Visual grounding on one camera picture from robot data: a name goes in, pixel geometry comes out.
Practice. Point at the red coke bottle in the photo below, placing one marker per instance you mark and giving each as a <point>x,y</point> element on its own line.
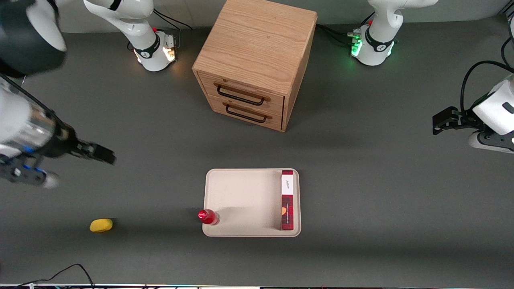
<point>208,216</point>

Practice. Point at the yellow lemon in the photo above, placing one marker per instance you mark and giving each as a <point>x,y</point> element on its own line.
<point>101,225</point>

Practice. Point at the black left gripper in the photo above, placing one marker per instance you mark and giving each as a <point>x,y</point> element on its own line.
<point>465,119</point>

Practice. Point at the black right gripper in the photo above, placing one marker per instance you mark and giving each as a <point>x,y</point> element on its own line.
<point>63,144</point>

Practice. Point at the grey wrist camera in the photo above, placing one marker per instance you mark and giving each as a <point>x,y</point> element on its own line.
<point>24,173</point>
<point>488,141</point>

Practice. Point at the beige plastic tray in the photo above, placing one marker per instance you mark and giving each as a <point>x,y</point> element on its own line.
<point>249,196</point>

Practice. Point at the red plaid carton box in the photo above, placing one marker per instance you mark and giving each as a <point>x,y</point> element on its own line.
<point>287,200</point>

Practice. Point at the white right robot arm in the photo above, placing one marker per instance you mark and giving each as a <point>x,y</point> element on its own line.
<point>24,116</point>

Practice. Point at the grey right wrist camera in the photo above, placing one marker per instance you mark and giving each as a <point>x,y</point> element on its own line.
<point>24,173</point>

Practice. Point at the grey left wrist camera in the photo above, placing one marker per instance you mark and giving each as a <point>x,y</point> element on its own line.
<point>488,141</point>

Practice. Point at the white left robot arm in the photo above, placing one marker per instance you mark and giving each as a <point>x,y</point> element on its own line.
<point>381,36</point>

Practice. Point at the wooden drawer cabinet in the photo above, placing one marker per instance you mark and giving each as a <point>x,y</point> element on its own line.
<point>257,44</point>

